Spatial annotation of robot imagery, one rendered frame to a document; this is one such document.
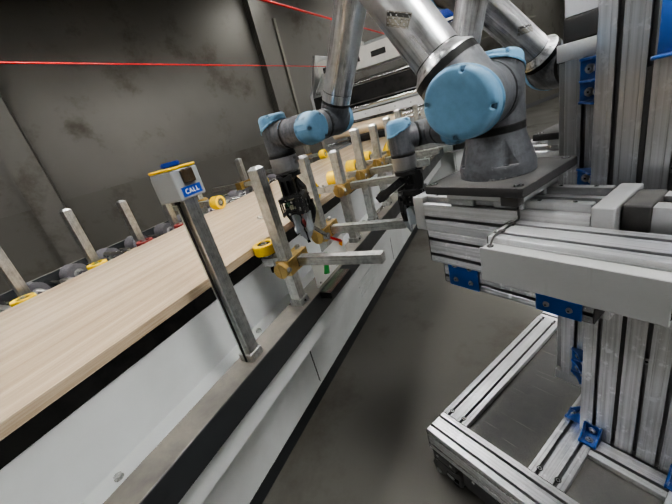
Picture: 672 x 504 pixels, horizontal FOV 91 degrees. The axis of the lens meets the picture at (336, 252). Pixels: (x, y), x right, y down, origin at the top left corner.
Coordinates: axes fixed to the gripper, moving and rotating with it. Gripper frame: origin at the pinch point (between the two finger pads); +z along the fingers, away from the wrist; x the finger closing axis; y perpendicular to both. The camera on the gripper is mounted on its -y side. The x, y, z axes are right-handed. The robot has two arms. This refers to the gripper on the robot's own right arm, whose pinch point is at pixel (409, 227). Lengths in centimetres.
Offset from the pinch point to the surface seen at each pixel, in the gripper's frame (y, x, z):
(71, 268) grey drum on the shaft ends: -177, -27, -2
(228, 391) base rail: -30, -67, 13
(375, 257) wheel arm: -2.8, -26.5, -2.1
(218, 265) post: -30, -55, -15
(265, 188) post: -30, -30, -27
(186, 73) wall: -380, 301, -149
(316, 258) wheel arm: -22.4, -26.5, -2.5
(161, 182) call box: -32, -59, -37
